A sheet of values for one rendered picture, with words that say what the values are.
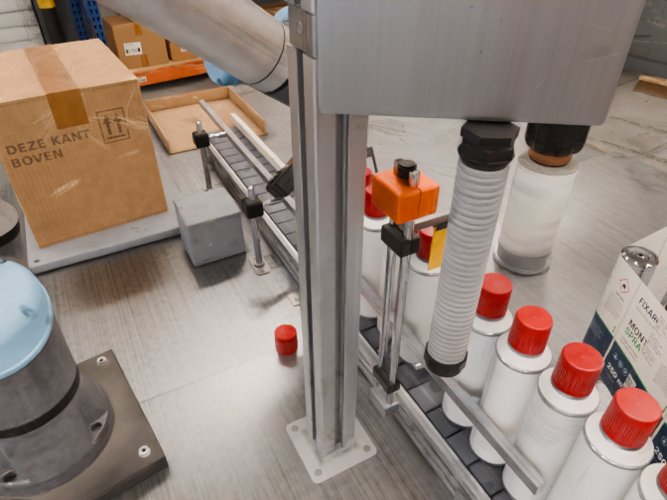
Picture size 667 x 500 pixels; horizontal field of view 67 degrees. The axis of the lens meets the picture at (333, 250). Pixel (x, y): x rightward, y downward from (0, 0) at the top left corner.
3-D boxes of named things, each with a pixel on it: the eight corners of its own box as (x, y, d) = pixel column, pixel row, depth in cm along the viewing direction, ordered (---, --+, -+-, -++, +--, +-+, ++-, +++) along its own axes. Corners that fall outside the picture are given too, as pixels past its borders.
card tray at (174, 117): (266, 134, 137) (265, 120, 135) (170, 155, 127) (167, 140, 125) (230, 98, 158) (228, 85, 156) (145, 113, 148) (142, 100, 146)
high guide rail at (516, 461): (543, 490, 47) (547, 482, 46) (533, 496, 46) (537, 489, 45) (203, 104, 122) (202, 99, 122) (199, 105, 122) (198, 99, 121)
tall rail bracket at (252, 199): (292, 260, 93) (287, 182, 83) (254, 272, 90) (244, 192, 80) (285, 251, 95) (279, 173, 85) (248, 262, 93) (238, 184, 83)
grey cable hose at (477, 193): (473, 370, 42) (535, 131, 29) (440, 386, 41) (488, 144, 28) (447, 342, 44) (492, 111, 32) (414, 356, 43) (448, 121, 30)
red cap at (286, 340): (286, 334, 78) (284, 319, 76) (302, 344, 77) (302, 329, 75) (270, 347, 76) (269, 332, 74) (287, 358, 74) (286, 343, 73)
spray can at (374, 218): (394, 314, 75) (406, 194, 62) (361, 323, 73) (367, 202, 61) (378, 293, 79) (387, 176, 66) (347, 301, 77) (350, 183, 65)
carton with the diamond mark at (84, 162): (169, 211, 103) (138, 77, 86) (39, 249, 92) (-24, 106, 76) (130, 154, 123) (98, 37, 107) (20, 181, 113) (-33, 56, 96)
